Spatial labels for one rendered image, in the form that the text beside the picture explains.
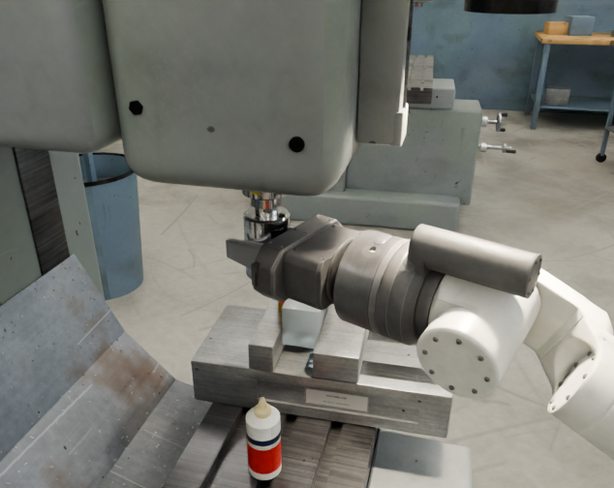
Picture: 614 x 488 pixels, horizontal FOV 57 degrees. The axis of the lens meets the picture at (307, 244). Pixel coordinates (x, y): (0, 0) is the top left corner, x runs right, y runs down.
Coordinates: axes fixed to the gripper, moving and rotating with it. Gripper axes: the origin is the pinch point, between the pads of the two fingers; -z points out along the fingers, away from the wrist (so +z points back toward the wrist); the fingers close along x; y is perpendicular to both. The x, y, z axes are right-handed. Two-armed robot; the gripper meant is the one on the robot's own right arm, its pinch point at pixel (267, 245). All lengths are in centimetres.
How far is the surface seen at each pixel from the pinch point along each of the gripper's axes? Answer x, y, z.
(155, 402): -1.0, 33.9, -24.6
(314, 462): -2.2, 29.4, 4.4
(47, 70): 15.9, -18.7, -7.5
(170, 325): -100, 121, -146
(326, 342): -11.1, 18.4, 0.0
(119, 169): -129, 66, -209
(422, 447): -19.9, 37.4, 11.2
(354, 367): -10.4, 19.8, 4.8
